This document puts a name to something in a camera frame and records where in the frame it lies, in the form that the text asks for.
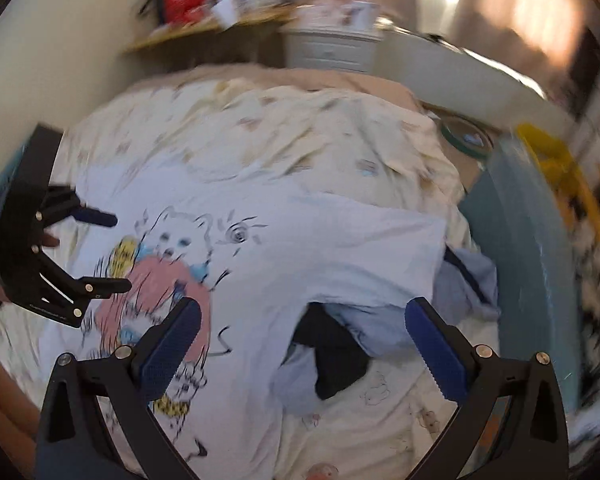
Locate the white low partition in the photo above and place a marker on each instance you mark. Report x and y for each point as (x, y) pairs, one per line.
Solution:
(460, 65)

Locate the wooden desk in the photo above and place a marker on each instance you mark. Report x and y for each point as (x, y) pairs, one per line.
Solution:
(205, 32)

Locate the black and white shirt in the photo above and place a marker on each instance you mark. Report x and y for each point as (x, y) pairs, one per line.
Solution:
(337, 360)

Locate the yellow plastic stool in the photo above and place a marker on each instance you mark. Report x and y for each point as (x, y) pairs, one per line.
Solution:
(550, 160)

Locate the white printed t-shirt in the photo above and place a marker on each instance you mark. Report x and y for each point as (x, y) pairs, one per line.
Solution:
(305, 260)

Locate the peach bed sheet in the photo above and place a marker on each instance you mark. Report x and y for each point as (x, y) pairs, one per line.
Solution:
(300, 77)

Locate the white dresser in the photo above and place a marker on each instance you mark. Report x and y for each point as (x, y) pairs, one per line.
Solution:
(330, 50)

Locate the teal headboard with orange stripe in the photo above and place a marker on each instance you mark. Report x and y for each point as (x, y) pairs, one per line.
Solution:
(525, 260)

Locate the person's left hand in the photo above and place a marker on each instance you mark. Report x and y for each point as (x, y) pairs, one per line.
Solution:
(51, 240)

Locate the light blue shirt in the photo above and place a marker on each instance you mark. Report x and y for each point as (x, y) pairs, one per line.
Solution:
(385, 325)

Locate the cream printed blanket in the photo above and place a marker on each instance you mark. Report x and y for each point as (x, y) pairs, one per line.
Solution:
(330, 125)

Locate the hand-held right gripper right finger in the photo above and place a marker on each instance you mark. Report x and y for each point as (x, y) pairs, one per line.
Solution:
(437, 355)

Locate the round teal dish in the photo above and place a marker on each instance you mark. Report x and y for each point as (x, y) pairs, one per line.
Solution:
(467, 137)

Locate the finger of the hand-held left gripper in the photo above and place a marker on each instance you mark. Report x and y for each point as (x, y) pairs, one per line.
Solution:
(110, 286)
(97, 218)

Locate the red packets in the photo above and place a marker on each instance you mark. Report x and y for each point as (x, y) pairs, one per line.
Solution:
(182, 6)

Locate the person's bare leg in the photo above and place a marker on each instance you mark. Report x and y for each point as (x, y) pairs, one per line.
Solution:
(5, 410)

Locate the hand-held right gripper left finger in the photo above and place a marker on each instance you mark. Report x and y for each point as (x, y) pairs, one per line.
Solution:
(172, 350)

